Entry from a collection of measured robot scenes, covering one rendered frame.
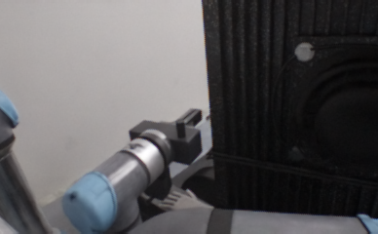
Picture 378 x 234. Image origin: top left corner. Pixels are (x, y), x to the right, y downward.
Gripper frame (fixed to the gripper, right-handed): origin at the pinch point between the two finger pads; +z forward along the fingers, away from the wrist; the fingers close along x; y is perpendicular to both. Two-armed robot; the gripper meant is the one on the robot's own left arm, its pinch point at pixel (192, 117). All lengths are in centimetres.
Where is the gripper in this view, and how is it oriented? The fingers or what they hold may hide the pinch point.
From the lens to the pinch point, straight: 59.5
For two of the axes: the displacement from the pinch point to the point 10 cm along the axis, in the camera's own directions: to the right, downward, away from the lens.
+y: -1.0, -9.0, -4.2
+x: -8.7, -1.3, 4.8
